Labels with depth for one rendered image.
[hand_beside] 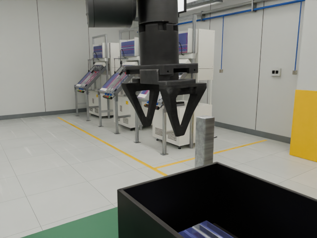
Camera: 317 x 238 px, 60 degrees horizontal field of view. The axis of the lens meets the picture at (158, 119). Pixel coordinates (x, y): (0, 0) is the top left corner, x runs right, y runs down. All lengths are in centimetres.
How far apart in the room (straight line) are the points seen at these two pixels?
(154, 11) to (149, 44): 4
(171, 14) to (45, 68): 692
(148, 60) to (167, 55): 3
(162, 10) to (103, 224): 34
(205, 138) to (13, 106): 674
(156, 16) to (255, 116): 476
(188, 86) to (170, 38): 7
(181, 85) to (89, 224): 28
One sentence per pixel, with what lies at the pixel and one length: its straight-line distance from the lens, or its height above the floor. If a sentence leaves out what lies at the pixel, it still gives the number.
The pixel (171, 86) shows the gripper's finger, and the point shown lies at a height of 118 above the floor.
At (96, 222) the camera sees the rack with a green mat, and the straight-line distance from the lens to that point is 50.
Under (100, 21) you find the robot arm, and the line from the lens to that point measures 38.
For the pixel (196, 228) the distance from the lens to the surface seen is 39.
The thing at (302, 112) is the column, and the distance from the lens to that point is 406.
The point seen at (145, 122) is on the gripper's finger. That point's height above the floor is 112.
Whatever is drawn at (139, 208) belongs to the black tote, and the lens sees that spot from 30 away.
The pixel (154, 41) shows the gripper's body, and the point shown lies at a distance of 38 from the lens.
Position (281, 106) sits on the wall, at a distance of 482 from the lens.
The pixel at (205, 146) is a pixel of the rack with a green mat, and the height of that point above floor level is 104.
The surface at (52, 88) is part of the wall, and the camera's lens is 732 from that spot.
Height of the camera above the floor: 121
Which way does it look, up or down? 11 degrees down
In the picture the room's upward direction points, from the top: straight up
